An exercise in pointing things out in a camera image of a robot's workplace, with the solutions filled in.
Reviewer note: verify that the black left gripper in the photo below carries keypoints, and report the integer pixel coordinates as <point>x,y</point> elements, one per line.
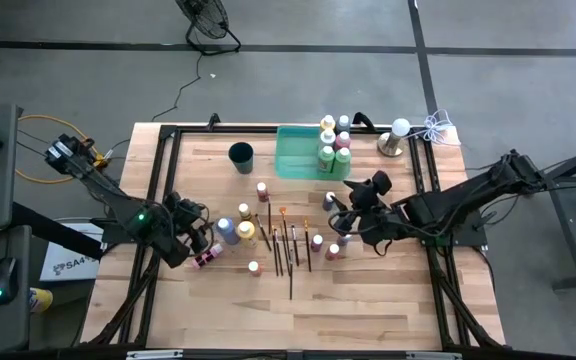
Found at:
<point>185,212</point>

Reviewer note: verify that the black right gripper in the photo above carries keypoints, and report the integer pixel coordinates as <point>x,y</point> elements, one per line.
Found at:
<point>363,200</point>

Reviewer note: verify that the small navy blue paint bottle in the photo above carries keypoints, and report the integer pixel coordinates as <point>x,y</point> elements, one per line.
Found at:
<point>328,200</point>

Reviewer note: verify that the large blue paint bottle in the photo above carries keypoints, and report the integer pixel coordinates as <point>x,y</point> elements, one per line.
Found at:
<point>227,231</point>

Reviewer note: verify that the large green paint bottle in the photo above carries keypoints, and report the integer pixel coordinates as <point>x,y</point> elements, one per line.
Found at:
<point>342,162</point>
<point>326,160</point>

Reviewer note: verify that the small purple paint bottle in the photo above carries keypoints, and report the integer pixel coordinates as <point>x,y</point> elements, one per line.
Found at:
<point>344,240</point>

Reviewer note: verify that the small gold paint bottle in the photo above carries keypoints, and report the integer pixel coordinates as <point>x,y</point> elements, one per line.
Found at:
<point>244,211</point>

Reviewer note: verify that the large pinkish red paint bottle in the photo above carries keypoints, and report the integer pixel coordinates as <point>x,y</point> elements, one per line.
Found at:
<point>343,141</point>

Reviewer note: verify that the small magenta paint bottle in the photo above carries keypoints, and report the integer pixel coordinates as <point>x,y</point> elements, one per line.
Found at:
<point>316,243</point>

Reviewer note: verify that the small scarlet paint bottle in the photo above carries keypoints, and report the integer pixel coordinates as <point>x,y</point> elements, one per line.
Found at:
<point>332,251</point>

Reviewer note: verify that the small orange paint bottle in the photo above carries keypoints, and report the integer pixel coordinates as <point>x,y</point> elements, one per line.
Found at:
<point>254,268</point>

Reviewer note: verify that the dark thin paintbrush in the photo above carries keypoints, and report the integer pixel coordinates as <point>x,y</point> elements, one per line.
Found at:
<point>295,245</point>
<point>275,250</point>
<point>269,215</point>
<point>280,257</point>
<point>308,247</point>
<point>263,233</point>

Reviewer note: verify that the orange fan paintbrush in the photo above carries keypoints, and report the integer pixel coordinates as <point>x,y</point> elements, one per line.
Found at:
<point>283,212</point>

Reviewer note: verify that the large grey paint bottle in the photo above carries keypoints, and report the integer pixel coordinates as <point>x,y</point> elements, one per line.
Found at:
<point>343,123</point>

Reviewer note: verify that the small red paint bottle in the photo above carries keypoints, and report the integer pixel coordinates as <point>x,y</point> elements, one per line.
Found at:
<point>262,192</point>

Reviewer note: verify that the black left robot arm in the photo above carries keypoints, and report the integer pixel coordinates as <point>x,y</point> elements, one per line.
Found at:
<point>118,200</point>

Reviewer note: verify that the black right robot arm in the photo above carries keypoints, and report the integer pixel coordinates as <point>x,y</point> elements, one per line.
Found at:
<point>448,210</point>

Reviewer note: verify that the green translucent plastic tray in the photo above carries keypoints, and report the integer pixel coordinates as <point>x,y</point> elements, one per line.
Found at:
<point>298,155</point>

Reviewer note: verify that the brass lamp with white bulb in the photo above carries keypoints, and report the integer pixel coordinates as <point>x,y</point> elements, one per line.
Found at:
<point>393,142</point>

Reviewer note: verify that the dark green cup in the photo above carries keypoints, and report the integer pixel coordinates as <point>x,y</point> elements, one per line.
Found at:
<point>241,156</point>

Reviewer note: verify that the yellow power strip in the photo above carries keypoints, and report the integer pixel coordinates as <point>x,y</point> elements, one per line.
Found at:
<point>99,161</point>

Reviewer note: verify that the white printed cardboard box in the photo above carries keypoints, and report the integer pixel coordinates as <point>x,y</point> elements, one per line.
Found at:
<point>68,267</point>

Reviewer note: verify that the yellow can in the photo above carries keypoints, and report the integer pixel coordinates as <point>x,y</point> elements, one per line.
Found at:
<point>42,300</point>

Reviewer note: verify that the black computer mouse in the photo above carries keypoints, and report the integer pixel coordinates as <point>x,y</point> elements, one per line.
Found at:
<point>3,280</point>

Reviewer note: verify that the black floor fan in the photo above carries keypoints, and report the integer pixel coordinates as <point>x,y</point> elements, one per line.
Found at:
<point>203,17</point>

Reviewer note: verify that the black frame clamp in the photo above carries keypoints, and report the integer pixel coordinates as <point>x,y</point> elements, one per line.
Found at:
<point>213,120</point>

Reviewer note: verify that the silver metal bracket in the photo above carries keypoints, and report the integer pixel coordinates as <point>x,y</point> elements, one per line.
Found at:
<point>154,354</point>
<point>433,355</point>

